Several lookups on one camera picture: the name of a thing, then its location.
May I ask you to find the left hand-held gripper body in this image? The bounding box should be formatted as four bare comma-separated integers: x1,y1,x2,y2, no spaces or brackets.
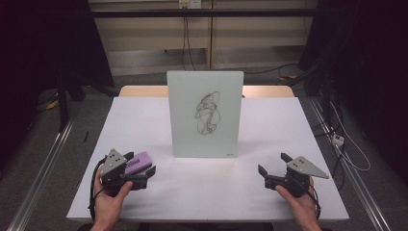
100,148,149,197

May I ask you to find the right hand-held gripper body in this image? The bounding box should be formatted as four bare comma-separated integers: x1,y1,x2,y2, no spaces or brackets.
264,156,330,198

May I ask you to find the purple whiteboard eraser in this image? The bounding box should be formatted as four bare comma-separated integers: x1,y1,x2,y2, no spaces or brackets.
123,151,154,176

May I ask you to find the white whiteboard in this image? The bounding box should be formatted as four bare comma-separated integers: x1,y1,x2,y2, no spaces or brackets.
166,70,244,159

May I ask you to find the person's right hand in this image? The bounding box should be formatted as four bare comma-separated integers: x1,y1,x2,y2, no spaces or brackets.
274,176,321,229

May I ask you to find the person's left hand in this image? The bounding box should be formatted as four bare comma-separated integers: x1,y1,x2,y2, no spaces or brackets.
92,160,134,225

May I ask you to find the white power adapter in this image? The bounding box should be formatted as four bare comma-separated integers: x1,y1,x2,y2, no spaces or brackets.
331,134,345,148

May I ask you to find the wooden table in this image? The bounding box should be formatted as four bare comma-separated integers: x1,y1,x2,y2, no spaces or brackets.
118,85,295,98

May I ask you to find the black metal stand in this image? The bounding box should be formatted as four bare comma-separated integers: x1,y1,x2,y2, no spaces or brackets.
55,62,87,133
285,57,335,124

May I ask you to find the yellow floor tape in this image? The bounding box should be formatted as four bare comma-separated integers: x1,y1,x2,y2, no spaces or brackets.
44,92,61,111

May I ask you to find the black curtain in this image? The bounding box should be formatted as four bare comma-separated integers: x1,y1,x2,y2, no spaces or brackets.
0,0,115,176
297,0,408,186

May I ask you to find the black horizontal bar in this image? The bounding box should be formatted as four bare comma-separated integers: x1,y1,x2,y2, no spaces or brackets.
90,8,321,18

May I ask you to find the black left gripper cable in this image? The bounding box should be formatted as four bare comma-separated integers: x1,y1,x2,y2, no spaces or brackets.
88,156,108,222

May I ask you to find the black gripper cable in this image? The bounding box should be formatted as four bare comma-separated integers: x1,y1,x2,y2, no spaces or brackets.
307,182,322,222
88,156,108,222

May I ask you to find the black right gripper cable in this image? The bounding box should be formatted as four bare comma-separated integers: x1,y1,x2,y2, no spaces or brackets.
307,182,322,222

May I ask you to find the metal floor rail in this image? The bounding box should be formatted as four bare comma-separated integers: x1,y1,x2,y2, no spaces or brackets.
6,118,77,231
307,95,393,231

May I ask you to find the white floor cable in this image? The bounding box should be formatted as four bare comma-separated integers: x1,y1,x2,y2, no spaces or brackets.
329,100,372,172

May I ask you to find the black floor cable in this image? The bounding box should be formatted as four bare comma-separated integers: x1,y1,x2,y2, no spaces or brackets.
243,62,299,76

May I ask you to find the black wall cable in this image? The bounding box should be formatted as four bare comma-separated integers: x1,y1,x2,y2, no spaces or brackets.
181,15,188,71
185,15,197,71

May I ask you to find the white wall socket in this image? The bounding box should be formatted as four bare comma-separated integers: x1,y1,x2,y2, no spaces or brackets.
178,0,202,10

